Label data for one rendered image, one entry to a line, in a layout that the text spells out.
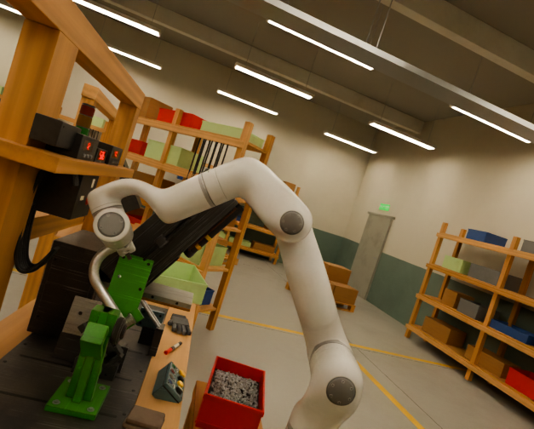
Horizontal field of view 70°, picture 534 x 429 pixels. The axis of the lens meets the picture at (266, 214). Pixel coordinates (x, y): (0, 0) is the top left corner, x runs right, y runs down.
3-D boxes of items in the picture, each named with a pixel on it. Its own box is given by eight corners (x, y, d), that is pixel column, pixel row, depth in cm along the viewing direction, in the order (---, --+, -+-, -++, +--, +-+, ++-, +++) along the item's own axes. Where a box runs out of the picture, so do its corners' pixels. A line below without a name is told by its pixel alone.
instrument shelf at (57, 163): (132, 178, 182) (134, 169, 182) (54, 174, 93) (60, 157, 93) (78, 161, 178) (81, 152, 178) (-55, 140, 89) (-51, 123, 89)
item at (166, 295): (191, 300, 161) (193, 293, 161) (189, 312, 145) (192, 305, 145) (98, 274, 155) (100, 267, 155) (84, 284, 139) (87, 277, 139)
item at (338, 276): (331, 298, 832) (342, 265, 830) (353, 312, 759) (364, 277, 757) (284, 288, 783) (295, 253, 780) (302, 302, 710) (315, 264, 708)
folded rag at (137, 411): (120, 427, 102) (123, 417, 102) (131, 411, 110) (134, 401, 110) (156, 438, 102) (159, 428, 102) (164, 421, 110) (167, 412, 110)
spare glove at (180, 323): (165, 316, 189) (167, 311, 189) (186, 320, 192) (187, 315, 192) (167, 333, 170) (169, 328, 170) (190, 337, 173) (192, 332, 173)
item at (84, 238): (102, 315, 167) (125, 241, 165) (78, 344, 137) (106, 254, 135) (60, 304, 164) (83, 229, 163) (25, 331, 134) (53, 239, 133)
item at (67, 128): (76, 151, 115) (83, 128, 115) (55, 146, 100) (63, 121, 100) (51, 143, 114) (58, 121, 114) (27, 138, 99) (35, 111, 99)
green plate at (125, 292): (136, 318, 137) (155, 261, 142) (133, 320, 129) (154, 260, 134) (104, 310, 135) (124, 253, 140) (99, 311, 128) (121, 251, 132)
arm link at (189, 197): (187, 143, 93) (76, 191, 95) (211, 203, 92) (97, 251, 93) (198, 152, 102) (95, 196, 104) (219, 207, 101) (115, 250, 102)
